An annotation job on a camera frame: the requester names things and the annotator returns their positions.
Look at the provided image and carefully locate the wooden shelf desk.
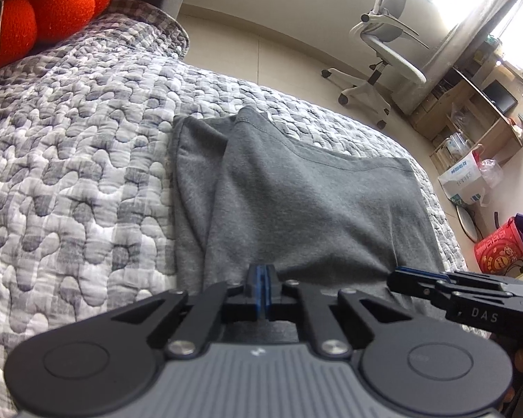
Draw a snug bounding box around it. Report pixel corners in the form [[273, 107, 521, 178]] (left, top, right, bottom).
[[412, 37, 523, 175]]

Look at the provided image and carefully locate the person's right hand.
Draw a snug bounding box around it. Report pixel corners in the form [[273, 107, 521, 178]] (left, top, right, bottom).
[[503, 348, 523, 405]]

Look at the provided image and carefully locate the black monitor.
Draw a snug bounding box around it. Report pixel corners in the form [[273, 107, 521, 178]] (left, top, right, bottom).
[[483, 82, 518, 114]]

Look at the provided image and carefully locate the grey t-shirt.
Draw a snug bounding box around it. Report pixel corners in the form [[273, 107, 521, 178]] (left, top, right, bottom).
[[169, 105, 448, 314]]

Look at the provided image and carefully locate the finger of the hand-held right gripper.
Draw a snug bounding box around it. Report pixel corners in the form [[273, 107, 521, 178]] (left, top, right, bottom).
[[387, 271, 456, 311], [396, 266, 476, 280]]

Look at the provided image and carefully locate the grey window curtain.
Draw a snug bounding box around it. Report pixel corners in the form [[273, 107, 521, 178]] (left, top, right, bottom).
[[401, 0, 523, 116]]

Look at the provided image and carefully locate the orange plush cushion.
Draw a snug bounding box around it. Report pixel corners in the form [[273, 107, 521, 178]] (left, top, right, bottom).
[[0, 0, 113, 75]]

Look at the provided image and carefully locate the white office chair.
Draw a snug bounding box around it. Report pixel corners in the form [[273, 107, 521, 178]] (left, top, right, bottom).
[[321, 0, 428, 130]]

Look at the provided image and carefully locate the white round basin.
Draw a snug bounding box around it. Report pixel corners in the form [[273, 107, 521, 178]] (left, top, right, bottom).
[[454, 204, 481, 245]]

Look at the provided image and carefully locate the clear plastic bag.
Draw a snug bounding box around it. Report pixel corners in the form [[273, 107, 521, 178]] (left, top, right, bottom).
[[477, 159, 504, 189]]

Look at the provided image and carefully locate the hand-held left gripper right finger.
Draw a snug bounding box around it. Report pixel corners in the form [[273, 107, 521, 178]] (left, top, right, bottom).
[[264, 264, 416, 360]]

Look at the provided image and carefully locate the red printed bucket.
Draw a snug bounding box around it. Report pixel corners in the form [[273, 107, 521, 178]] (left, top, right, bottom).
[[474, 217, 523, 276]]

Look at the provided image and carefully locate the white paper bag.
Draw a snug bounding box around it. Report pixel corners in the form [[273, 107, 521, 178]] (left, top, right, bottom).
[[438, 150, 492, 207]]

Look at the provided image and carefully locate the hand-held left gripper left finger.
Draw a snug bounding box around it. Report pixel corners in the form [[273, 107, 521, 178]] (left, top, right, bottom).
[[108, 264, 265, 360]]

